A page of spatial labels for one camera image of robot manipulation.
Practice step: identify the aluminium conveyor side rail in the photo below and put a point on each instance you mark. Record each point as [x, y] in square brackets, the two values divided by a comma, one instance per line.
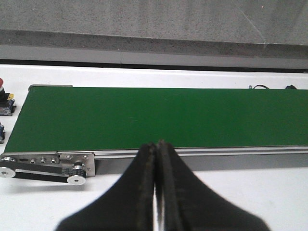
[104, 154]

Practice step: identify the black timing belt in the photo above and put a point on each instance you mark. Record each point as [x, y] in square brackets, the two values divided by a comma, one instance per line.
[60, 175]

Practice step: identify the silver belt pulley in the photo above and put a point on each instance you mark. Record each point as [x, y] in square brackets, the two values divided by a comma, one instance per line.
[76, 180]

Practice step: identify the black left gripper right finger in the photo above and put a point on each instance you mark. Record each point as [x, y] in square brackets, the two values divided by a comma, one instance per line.
[184, 203]

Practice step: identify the steel conveyor end plate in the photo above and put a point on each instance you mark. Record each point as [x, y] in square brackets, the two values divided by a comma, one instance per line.
[34, 158]

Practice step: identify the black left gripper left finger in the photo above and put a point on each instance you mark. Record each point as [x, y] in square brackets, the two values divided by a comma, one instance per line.
[126, 206]

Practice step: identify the steel conveyor support bracket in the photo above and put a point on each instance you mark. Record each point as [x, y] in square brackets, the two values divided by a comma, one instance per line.
[79, 159]

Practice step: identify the green conveyor belt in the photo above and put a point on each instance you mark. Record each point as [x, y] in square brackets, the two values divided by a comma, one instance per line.
[72, 118]

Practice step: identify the red mushroom push button switch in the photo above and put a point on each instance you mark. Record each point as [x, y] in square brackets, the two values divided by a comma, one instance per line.
[7, 102]

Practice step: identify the silver drive pulley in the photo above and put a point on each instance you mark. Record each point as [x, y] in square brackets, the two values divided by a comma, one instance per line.
[6, 172]

